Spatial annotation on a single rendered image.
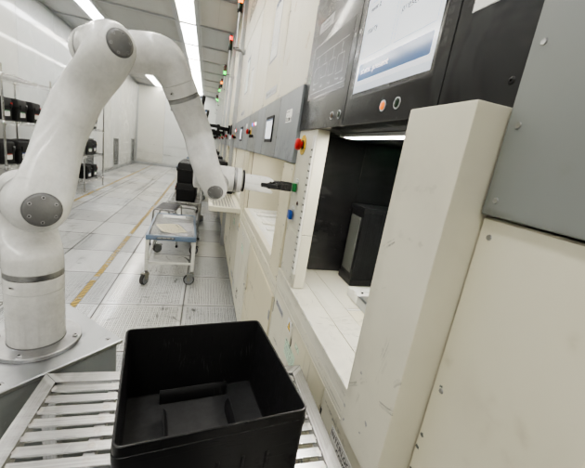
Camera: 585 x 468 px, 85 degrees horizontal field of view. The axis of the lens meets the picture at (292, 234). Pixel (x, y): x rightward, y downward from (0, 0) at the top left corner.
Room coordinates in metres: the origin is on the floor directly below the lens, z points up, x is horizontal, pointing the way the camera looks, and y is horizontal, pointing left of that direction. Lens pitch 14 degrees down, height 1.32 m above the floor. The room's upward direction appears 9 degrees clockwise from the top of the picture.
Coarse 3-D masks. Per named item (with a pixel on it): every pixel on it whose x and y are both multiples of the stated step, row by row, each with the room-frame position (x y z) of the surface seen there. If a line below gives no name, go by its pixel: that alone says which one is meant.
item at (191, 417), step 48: (144, 336) 0.57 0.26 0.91; (192, 336) 0.61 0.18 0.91; (240, 336) 0.66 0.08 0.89; (144, 384) 0.57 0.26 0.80; (192, 384) 0.62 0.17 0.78; (240, 384) 0.65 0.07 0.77; (288, 384) 0.49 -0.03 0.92; (144, 432) 0.49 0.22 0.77; (192, 432) 0.36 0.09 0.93; (240, 432) 0.38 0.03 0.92; (288, 432) 0.42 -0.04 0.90
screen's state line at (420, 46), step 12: (420, 36) 0.59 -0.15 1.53; (432, 36) 0.56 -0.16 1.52; (396, 48) 0.65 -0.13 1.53; (408, 48) 0.62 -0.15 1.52; (420, 48) 0.58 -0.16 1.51; (372, 60) 0.74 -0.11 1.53; (384, 60) 0.69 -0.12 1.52; (396, 60) 0.64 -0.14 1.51; (408, 60) 0.61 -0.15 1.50; (360, 72) 0.79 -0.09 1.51; (372, 72) 0.73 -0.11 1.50
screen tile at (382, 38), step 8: (384, 0) 0.74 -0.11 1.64; (376, 8) 0.77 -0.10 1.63; (384, 8) 0.73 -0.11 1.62; (392, 8) 0.70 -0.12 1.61; (376, 16) 0.76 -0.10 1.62; (392, 16) 0.70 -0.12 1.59; (368, 24) 0.80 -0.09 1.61; (392, 24) 0.69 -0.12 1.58; (376, 32) 0.75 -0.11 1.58; (384, 32) 0.71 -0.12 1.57; (392, 32) 0.68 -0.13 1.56; (368, 40) 0.78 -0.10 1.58; (376, 40) 0.74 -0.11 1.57; (384, 40) 0.71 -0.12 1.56; (368, 48) 0.77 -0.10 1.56; (376, 48) 0.73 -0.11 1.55
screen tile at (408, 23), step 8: (424, 0) 0.60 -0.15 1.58; (432, 0) 0.58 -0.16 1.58; (440, 0) 0.56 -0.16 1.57; (400, 8) 0.67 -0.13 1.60; (416, 8) 0.62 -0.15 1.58; (424, 8) 0.59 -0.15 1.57; (432, 8) 0.57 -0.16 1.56; (400, 16) 0.66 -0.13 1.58; (408, 16) 0.64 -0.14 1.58; (416, 16) 0.61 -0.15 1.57; (424, 16) 0.59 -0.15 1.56; (432, 16) 0.57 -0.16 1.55; (400, 24) 0.66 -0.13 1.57; (408, 24) 0.63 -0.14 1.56; (416, 24) 0.61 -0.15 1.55; (424, 24) 0.58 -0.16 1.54; (400, 32) 0.65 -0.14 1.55; (408, 32) 0.63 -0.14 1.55
